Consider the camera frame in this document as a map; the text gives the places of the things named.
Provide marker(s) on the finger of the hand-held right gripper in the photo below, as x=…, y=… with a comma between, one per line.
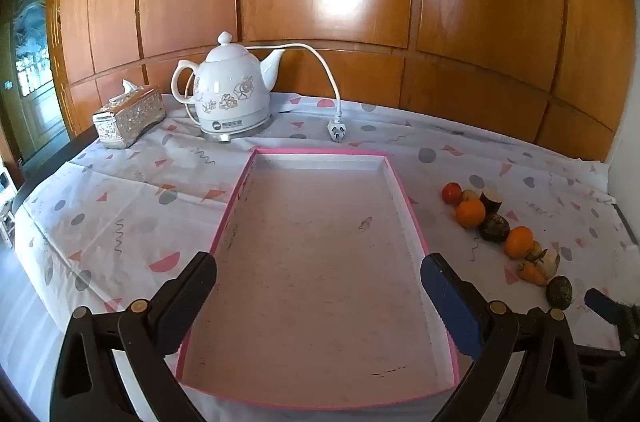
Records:
x=607, y=364
x=602, y=304

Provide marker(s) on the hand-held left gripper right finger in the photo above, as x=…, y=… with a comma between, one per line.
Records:
x=450, y=302

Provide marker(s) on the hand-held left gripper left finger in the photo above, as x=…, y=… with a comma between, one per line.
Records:
x=192, y=287

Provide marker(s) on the dark brown round fruit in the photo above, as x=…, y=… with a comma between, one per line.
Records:
x=559, y=291
x=495, y=228

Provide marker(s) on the pale cut root piece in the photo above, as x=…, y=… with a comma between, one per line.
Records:
x=550, y=263

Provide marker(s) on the small carrot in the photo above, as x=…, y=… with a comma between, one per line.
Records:
x=531, y=272

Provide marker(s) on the small tan round fruit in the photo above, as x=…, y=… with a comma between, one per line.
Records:
x=470, y=194
x=536, y=248

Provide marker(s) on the orange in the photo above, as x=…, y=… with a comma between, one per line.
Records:
x=518, y=242
x=470, y=213

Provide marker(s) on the pink shallow cardboard tray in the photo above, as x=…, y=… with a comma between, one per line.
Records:
x=310, y=277

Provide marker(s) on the white patterned tablecloth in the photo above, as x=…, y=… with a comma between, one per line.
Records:
x=125, y=202

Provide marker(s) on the cut sugarcane piece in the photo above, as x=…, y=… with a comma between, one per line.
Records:
x=491, y=201

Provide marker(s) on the red tomato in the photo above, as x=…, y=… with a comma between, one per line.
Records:
x=452, y=193

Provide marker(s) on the grey kettle base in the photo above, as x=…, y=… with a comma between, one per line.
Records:
x=220, y=136

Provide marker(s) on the silver embossed tissue box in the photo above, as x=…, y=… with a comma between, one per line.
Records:
x=127, y=122

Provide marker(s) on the white floral ceramic kettle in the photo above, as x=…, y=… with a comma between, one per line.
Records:
x=230, y=82

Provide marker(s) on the white tissue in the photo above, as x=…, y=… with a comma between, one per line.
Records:
x=127, y=88

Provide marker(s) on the glass door with wooden frame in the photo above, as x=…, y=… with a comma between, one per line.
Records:
x=30, y=67

